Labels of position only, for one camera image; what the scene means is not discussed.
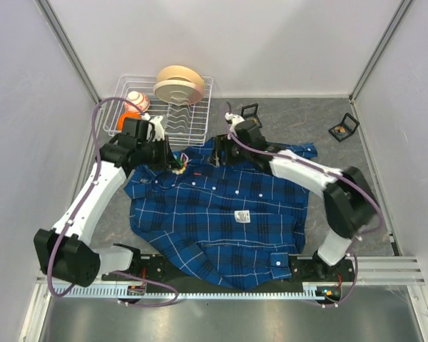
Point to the black display box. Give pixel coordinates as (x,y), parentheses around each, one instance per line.
(250,112)
(350,123)

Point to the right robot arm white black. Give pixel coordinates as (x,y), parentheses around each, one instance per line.
(348,199)

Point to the white orange patterned bowl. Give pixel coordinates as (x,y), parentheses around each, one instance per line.
(139,99)

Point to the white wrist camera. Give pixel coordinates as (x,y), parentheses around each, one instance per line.
(156,127)
(232,119)

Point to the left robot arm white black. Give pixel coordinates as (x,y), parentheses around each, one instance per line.
(64,251)

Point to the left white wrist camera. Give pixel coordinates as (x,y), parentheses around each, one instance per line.
(156,127)

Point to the grey slotted cable duct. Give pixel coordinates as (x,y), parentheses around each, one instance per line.
(128,290)

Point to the beige plate rear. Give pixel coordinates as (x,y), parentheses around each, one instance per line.
(180,73)

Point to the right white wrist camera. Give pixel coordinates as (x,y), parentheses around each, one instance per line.
(232,119)

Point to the black display box centre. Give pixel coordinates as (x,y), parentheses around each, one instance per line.
(250,112)

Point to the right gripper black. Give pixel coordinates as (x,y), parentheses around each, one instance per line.
(222,144)

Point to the beige plate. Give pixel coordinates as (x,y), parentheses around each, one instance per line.
(180,73)
(178,92)

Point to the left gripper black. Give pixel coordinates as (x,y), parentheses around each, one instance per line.
(168,162)

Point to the black display box far right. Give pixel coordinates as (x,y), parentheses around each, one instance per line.
(350,123)

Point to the blue plaid shirt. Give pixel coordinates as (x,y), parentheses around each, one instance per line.
(189,219)

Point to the white wire dish rack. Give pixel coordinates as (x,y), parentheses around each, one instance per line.
(185,125)

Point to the white shirt label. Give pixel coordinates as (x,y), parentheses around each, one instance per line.
(242,216)

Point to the beige plate front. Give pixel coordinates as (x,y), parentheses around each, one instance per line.
(178,92)

